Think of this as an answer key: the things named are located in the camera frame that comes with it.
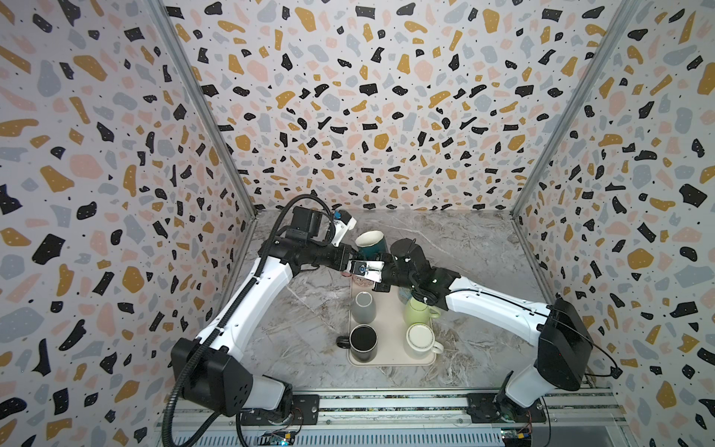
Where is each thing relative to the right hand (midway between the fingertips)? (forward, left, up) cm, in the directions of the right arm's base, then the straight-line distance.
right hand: (356, 257), depth 76 cm
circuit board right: (-37, -42, -26) cm, 62 cm away
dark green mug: (+2, -4, +3) cm, 5 cm away
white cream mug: (-16, -18, -17) cm, 30 cm away
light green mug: (-9, -17, -15) cm, 25 cm away
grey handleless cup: (-6, -1, -20) cm, 21 cm away
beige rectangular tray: (-10, -10, -26) cm, 30 cm away
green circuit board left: (-39, +19, -25) cm, 50 cm away
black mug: (-17, -2, -16) cm, 24 cm away
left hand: (0, -1, +2) cm, 2 cm away
